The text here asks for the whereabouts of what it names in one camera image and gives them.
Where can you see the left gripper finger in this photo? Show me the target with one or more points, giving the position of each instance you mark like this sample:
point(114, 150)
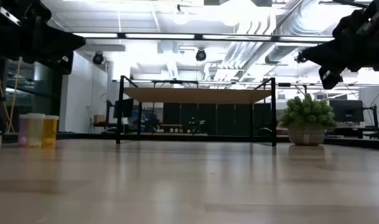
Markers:
point(64, 42)
point(66, 63)

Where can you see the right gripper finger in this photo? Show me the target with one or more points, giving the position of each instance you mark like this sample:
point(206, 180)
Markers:
point(330, 77)
point(326, 53)

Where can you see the amber medicine bottle white cap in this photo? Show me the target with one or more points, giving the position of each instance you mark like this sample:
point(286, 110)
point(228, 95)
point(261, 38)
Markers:
point(51, 132)

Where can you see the pale yellow medicine bottle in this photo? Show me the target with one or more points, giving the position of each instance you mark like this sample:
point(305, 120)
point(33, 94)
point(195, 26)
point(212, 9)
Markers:
point(35, 130)

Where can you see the pink medicine bottle white cap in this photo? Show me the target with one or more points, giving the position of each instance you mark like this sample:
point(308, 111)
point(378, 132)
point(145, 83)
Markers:
point(22, 130)

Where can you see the black computer monitor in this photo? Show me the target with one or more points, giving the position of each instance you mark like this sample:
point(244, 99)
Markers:
point(128, 109)
point(346, 110)

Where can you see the green plant in woven pot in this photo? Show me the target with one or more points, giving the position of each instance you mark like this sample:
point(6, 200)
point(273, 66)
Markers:
point(306, 113)

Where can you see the cardboard box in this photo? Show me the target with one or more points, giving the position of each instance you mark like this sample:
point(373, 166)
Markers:
point(99, 119)

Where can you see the black beam with light strips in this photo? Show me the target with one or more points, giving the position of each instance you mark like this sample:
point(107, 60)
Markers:
point(159, 36)

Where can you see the dark cabinet row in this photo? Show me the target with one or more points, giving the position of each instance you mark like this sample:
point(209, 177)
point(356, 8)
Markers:
point(226, 119)

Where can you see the white globe ceiling lamp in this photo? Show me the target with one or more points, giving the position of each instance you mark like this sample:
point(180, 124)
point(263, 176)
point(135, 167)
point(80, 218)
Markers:
point(180, 18)

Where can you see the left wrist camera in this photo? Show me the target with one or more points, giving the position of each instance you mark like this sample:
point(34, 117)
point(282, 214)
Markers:
point(5, 16)

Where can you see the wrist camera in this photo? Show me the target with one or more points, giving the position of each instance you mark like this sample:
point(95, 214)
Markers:
point(5, 16)
point(371, 23)

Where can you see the black hanging camera cluster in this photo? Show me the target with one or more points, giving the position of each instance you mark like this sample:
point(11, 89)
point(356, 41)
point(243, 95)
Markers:
point(298, 58)

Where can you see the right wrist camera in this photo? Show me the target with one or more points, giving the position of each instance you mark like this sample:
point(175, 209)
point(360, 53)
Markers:
point(371, 23)

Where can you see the silver ventilation duct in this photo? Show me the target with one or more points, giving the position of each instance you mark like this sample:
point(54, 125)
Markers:
point(279, 53)

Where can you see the black aluminium rig frame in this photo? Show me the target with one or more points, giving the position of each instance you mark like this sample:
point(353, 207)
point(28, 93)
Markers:
point(83, 136)

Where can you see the wooden shelf black metal frame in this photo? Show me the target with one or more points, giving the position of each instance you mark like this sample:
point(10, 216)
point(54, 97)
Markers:
point(195, 95)

